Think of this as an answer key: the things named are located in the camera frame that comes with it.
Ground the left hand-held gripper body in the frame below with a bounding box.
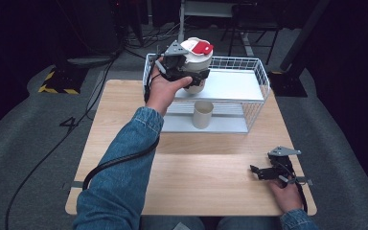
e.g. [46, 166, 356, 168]
[155, 40, 193, 82]

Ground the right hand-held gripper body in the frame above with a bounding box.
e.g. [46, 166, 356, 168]
[266, 146, 302, 185]

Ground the white cup with red lid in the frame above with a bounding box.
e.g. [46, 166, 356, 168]
[179, 36, 215, 95]

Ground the white wire shelf rack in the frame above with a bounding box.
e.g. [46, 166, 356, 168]
[142, 53, 271, 135]

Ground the person's left hand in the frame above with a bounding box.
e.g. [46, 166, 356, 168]
[145, 56, 194, 118]

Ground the person's right hand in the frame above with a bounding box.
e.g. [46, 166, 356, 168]
[268, 176, 305, 215]

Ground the white metal stand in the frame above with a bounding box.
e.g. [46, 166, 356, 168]
[175, 0, 238, 55]

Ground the person's right leg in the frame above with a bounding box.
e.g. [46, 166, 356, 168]
[215, 216, 284, 230]

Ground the person's leg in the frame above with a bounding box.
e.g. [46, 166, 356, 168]
[139, 216, 207, 230]
[215, 216, 284, 230]

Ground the person's left leg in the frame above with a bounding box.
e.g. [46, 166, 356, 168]
[139, 216, 207, 230]

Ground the black yellow striped stand base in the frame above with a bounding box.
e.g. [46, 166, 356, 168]
[37, 65, 89, 95]

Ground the grey metal table bracket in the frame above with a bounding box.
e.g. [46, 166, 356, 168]
[61, 181, 84, 192]
[295, 175, 314, 187]

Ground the bundle of floor cables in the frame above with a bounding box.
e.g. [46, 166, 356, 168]
[123, 22, 186, 52]

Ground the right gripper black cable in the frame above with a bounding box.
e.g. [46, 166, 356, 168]
[276, 161, 309, 215]

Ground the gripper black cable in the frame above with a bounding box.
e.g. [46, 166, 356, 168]
[276, 161, 309, 215]
[81, 60, 161, 192]

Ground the black metal chair frame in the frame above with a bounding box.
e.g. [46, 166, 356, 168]
[219, 3, 284, 65]

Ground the black stand with base plate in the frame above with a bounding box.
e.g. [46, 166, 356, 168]
[267, 0, 332, 99]

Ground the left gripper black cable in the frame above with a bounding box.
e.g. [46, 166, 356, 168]
[81, 60, 161, 192]

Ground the long black floor cable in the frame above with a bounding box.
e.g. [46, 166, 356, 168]
[3, 47, 123, 224]

